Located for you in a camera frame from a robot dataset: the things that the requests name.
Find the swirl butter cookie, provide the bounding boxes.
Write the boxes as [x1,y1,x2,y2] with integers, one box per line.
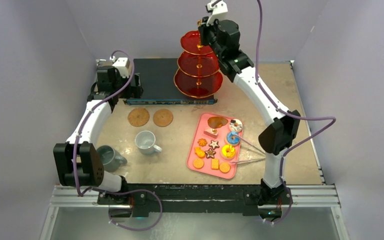
[197,138,208,147]

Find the grey ceramic mug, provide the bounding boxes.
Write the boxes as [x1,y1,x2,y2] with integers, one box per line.
[96,145,128,172]

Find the white chocolate donut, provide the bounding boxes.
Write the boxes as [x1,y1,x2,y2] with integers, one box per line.
[228,118,244,133]

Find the white ceramic mug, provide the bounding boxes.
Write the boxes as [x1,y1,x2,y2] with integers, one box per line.
[134,130,163,156]

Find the brown centred star cookie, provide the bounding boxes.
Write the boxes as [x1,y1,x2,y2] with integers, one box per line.
[204,148,217,159]

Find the dark network switch box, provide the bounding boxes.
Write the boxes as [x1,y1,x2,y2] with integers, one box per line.
[123,58,218,106]

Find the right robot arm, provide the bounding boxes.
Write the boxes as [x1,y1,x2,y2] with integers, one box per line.
[198,16,301,204]

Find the white iced star cookie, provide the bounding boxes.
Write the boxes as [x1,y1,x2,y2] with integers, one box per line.
[208,140,220,150]

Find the round biscuit near fish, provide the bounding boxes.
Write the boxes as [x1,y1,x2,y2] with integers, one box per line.
[192,158,205,169]

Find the yellow frosted donut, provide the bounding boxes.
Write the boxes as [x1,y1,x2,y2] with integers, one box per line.
[220,144,236,160]

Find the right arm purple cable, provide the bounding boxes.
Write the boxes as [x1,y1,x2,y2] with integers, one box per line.
[254,0,337,225]

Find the left woven rattan coaster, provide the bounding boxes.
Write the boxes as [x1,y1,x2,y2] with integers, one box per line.
[127,107,150,127]

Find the orange fish shaped cake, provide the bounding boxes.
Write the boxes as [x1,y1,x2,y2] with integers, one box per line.
[194,146,206,159]

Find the aluminium frame rail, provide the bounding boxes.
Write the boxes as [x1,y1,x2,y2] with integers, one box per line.
[50,184,340,212]

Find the pink serving tray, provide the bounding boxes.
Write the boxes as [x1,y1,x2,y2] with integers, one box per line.
[186,112,242,180]

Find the pink silicone metal tongs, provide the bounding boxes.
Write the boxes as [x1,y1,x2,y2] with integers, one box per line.
[230,133,266,165]

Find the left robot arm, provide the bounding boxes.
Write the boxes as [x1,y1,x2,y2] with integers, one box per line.
[53,65,143,205]

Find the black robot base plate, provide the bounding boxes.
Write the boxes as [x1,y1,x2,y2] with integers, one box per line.
[97,182,293,218]

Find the brown baked bread piece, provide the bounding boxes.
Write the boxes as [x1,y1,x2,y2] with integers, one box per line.
[207,116,229,129]

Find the red three-tier cake stand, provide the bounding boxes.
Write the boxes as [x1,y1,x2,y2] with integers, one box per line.
[173,30,224,99]

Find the blue frosted donut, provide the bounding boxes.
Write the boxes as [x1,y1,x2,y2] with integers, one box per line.
[225,131,241,146]

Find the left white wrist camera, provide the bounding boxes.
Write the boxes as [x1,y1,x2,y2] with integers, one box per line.
[111,56,132,79]

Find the woven rattan coaster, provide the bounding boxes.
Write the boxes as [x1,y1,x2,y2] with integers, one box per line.
[152,109,174,127]
[127,107,150,127]

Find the square yellow biscuit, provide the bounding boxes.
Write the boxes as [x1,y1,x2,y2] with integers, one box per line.
[211,158,220,170]

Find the right woven rattan coaster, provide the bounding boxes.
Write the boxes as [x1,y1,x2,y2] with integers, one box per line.
[152,109,174,127]

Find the round biscuit tray corner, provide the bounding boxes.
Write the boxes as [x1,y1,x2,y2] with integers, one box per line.
[218,162,231,174]

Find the pink layered cake slice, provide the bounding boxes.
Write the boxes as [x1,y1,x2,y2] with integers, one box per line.
[203,127,219,139]

